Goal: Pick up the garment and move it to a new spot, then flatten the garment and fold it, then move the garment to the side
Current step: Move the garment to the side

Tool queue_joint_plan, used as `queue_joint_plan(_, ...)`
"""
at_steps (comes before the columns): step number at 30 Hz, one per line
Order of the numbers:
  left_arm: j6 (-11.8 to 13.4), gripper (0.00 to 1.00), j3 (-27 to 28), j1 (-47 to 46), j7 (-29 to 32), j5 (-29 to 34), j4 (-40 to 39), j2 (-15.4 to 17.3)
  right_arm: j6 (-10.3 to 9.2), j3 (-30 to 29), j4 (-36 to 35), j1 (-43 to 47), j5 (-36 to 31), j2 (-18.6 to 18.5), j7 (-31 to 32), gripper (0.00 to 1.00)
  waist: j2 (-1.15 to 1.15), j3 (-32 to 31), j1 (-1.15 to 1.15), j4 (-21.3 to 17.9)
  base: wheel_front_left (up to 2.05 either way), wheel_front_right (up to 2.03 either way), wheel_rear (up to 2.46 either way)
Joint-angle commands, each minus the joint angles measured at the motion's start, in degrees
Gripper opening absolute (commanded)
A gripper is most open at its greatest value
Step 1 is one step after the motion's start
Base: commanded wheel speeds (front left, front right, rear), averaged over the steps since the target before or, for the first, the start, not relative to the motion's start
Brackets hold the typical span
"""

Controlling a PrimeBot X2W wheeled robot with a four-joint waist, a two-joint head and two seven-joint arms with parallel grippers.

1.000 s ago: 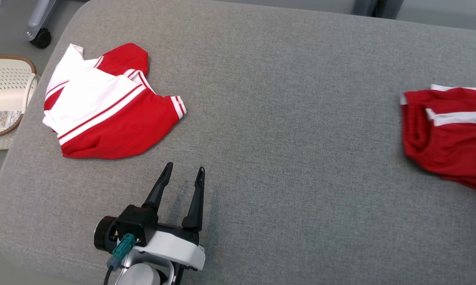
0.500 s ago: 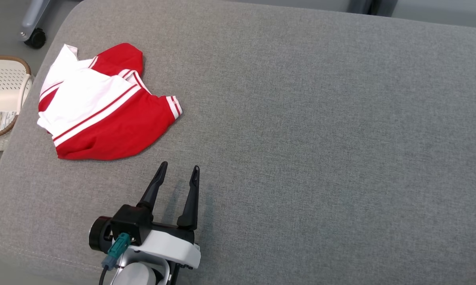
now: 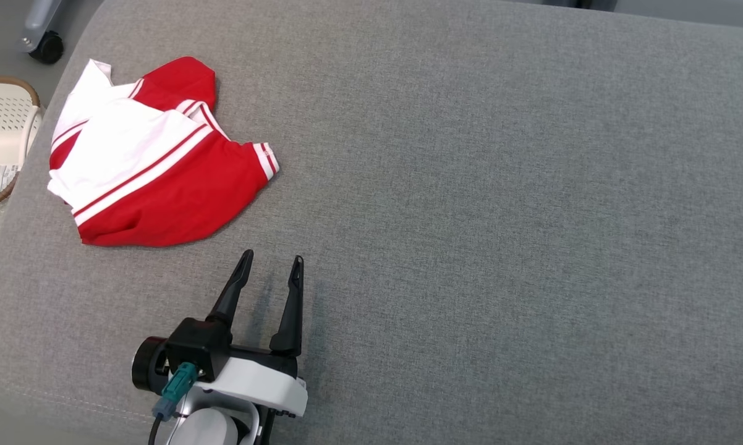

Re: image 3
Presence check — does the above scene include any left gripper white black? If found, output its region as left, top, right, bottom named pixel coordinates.
left=132, top=249, right=308, bottom=418

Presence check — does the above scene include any teal cable plug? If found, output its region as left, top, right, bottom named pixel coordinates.
left=154, top=362, right=198, bottom=421

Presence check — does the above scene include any red and white shirt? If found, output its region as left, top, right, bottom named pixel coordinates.
left=47, top=56, right=281, bottom=248

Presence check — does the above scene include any cream laundry basket brown rim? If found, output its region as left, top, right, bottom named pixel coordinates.
left=0, top=75, right=45, bottom=228

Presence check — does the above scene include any grey cart frame with caster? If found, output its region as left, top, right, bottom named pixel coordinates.
left=18, top=0, right=69, bottom=66

